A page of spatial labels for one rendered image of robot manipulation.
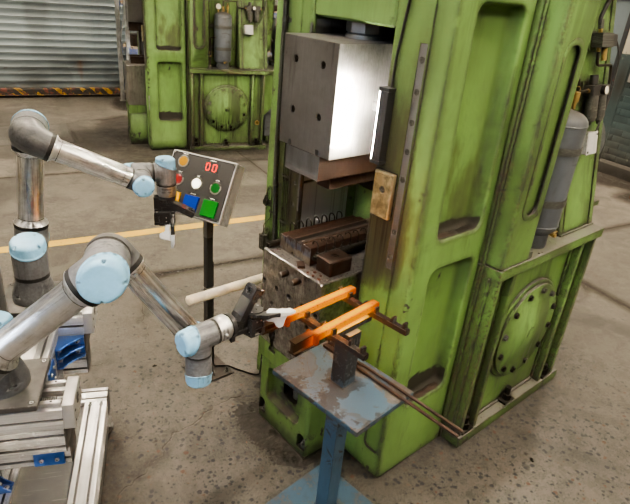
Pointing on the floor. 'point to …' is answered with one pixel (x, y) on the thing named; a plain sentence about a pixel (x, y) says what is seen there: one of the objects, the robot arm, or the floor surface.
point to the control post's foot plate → (220, 369)
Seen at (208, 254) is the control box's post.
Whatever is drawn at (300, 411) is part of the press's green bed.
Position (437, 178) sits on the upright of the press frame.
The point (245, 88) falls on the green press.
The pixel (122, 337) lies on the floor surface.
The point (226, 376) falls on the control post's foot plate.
